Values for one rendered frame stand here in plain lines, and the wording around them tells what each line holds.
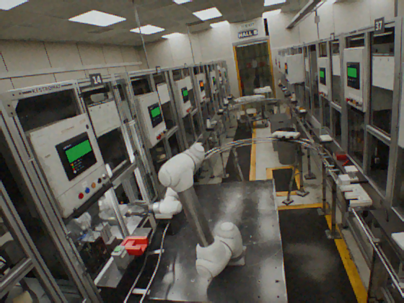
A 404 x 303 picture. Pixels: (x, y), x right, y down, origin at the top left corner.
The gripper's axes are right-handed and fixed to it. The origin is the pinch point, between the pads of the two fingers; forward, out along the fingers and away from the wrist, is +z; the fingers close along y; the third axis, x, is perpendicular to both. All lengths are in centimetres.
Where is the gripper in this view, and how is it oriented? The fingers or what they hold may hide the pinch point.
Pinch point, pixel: (132, 208)
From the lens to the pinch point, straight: 203.3
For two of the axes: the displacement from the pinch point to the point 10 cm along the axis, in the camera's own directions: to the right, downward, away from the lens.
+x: -2.0, 3.6, -9.1
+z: -9.6, 1.0, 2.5
